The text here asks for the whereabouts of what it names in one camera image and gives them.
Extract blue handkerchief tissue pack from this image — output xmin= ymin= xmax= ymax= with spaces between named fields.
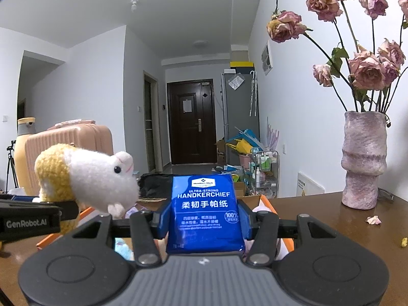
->
xmin=167 ymin=174 xmax=245 ymax=254

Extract yellow white plush toy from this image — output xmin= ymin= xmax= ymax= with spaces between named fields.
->
xmin=35 ymin=144 xmax=139 ymax=219

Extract orange red cardboard box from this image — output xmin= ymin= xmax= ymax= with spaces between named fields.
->
xmin=35 ymin=194 xmax=296 ymax=262

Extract metal utility cart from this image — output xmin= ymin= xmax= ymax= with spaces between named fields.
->
xmin=249 ymin=148 xmax=280 ymax=199

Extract light blue knitted plush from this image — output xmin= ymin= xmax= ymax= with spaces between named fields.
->
xmin=114 ymin=238 xmax=134 ymax=261

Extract pink ribbed small suitcase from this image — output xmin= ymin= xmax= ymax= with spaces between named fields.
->
xmin=24 ymin=119 xmax=113 ymax=196

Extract dark brown entrance door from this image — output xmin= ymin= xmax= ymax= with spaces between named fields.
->
xmin=167 ymin=80 xmax=217 ymax=165

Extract grey refrigerator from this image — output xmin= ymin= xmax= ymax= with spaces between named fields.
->
xmin=221 ymin=70 xmax=261 ymax=167

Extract fallen pink petal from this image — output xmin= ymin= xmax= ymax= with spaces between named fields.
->
xmin=366 ymin=215 xmax=382 ymax=225

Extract pink textured vase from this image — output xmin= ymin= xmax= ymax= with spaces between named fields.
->
xmin=341 ymin=111 xmax=387 ymax=210

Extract yellow black box on fridge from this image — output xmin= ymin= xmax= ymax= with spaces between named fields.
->
xmin=229 ymin=61 xmax=254 ymax=74

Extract dried pink rose bouquet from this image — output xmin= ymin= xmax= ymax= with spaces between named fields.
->
xmin=265 ymin=0 xmax=407 ymax=115

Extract black camera tripod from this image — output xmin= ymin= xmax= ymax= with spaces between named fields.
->
xmin=6 ymin=139 xmax=19 ymax=193

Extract white wall panel box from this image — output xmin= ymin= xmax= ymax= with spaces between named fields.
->
xmin=261 ymin=40 xmax=273 ymax=75

